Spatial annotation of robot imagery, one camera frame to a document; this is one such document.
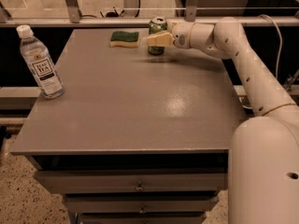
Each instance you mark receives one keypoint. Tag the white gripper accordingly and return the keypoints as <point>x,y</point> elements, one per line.
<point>181,34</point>

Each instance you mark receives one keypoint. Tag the green soda can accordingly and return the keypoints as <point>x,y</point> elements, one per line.
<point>157,24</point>

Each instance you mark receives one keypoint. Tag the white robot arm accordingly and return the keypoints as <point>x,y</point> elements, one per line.
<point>263,165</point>

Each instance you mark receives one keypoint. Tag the green and yellow sponge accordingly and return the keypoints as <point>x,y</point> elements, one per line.
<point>124,39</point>

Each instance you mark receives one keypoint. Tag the grey metal railing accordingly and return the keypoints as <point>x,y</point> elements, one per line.
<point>113,13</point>

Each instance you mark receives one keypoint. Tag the grey drawer cabinet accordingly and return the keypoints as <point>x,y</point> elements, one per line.
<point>124,109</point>

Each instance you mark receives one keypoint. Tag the clear tea water bottle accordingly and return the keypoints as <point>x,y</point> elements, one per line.
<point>39,62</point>

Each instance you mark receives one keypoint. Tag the top grey drawer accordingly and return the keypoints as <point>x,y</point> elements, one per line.
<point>83,182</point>

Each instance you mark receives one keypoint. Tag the grey drawer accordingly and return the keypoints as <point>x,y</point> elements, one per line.
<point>141,203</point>
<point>158,218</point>
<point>83,182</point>

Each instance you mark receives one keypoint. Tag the middle grey drawer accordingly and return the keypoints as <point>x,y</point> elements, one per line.
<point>141,203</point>

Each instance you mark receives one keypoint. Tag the bottom grey drawer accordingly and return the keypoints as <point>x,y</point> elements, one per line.
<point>158,218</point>

